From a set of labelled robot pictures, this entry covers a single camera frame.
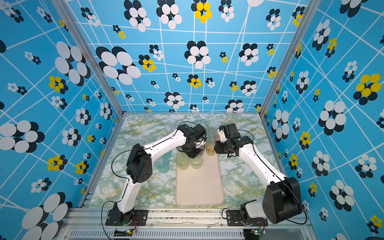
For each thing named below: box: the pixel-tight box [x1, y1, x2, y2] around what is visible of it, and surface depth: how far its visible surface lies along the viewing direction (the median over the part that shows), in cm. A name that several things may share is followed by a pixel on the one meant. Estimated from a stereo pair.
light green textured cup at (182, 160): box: [176, 151, 190, 170], surface depth 92 cm
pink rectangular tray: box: [175, 155, 224, 207], surface depth 87 cm
